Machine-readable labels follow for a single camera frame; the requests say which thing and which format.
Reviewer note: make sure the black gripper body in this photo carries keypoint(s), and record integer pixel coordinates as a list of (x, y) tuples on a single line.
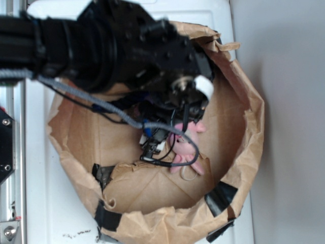
[(153, 140)]

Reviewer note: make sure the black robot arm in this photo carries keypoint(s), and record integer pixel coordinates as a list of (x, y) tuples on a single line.
[(118, 57)]

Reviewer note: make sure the pink plush bunny toy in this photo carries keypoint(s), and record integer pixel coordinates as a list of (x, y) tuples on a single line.
[(184, 151)]

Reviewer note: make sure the brown paper bag bin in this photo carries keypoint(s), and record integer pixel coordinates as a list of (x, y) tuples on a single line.
[(135, 202)]

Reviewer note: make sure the black mounting plate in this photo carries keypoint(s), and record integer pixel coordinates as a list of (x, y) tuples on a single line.
[(7, 146)]

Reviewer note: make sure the aluminium frame rail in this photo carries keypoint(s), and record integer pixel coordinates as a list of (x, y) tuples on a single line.
[(11, 230)]

